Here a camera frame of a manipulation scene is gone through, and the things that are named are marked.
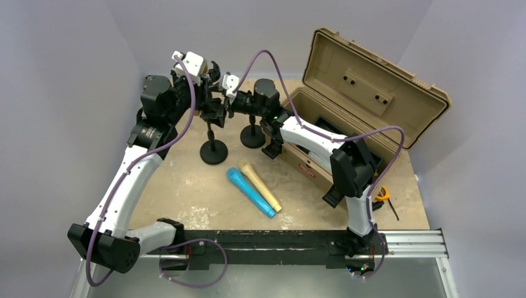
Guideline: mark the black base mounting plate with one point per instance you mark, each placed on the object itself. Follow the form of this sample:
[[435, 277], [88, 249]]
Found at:
[[333, 249]]

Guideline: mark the black stand with brown mic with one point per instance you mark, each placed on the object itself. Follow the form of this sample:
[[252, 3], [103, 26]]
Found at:
[[213, 151]]

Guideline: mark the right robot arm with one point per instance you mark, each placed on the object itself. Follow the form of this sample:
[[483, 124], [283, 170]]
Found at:
[[349, 160]]

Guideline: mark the tan plastic tool case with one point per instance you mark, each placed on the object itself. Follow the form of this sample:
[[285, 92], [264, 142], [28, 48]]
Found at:
[[350, 91]]

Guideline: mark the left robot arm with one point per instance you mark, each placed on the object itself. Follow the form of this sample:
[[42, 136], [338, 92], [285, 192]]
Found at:
[[105, 240]]

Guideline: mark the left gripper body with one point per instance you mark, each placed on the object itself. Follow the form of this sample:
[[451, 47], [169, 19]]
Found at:
[[183, 94]]

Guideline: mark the cream beige microphone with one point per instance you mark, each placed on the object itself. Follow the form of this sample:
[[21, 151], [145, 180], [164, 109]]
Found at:
[[247, 170]]

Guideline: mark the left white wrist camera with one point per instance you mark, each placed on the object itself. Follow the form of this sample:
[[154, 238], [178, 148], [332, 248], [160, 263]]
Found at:
[[195, 64]]

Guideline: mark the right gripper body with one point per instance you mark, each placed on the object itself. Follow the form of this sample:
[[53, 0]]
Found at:
[[244, 103]]

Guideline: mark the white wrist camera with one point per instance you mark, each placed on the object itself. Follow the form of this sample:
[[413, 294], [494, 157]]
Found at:
[[195, 64], [228, 84]]

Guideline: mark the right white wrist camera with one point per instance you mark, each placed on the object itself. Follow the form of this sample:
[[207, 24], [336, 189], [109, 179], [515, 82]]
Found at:
[[228, 84]]

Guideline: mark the blue microphone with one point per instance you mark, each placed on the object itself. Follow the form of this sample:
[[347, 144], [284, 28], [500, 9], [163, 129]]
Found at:
[[237, 178]]

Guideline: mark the black shock mount mic stand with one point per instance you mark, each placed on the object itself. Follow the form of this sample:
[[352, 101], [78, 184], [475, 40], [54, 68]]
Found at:
[[214, 75]]

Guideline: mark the yellow black tool on table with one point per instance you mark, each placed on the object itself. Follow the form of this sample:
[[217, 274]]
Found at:
[[381, 199]]

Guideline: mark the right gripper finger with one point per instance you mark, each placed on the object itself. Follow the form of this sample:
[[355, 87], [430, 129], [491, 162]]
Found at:
[[217, 99], [216, 117]]

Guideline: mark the black stand with blue mic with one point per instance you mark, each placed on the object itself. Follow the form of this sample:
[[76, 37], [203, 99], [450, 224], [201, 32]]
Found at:
[[252, 136]]

